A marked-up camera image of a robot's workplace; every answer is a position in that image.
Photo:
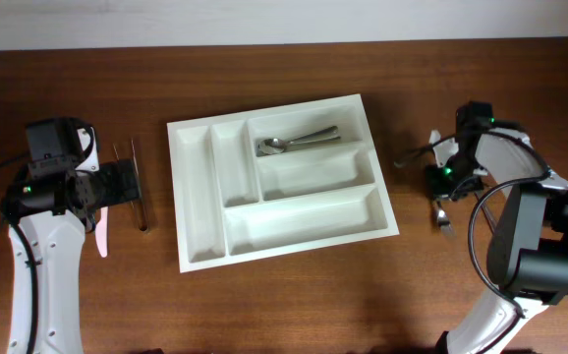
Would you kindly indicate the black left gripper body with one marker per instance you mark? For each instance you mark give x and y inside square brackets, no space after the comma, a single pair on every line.
[114,185]

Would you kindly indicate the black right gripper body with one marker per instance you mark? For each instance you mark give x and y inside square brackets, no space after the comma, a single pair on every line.
[449,179]

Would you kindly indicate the steel fork crossing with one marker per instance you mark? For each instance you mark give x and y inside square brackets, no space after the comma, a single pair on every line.
[442,220]

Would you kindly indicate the steel tablespoon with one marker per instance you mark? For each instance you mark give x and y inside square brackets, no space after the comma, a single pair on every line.
[274,146]
[332,130]

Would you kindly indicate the steel fork tines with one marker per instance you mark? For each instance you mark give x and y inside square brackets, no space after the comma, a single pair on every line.
[489,217]

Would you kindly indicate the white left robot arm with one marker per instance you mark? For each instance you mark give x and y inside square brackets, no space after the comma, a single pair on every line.
[48,219]

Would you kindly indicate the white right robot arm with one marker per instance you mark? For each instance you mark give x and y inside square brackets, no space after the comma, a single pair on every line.
[526,270]

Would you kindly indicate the white plastic knife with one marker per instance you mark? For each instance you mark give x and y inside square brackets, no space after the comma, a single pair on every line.
[101,232]

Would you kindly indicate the steel kitchen tongs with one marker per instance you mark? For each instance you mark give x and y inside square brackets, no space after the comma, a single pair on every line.
[131,184]

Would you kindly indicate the white plastic cutlery tray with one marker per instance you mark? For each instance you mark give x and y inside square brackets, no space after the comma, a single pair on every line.
[234,206]

